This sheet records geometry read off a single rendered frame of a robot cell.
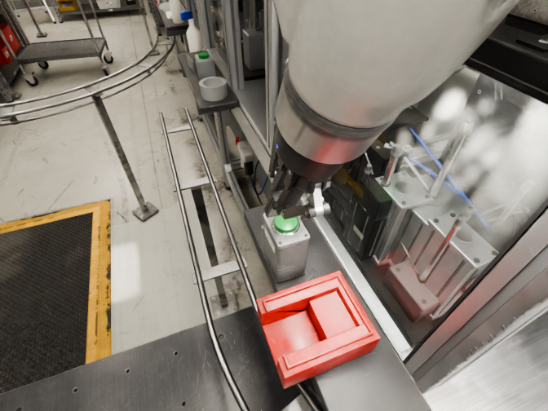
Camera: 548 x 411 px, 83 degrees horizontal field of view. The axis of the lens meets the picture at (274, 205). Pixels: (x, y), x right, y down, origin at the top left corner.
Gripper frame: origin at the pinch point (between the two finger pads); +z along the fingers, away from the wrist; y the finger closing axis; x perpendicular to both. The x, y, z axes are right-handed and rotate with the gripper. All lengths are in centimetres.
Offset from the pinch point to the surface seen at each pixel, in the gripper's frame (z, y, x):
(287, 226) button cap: 6.0, -2.2, -2.2
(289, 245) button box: 6.5, -5.4, -1.7
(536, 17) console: -31.3, -1.4, -10.8
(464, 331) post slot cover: -9.6, -22.3, -13.2
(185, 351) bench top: 39.2, -17.8, 20.5
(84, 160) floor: 187, 127, 80
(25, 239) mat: 155, 62, 106
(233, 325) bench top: 39.7, -15.6, 8.5
